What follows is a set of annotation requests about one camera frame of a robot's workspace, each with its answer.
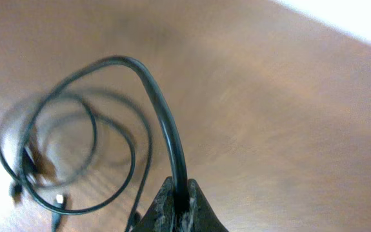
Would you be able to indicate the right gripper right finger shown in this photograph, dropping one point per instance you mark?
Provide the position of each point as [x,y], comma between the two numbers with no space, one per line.
[201,217]

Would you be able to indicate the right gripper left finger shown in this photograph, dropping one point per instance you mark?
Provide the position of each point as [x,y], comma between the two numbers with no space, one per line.
[160,216]

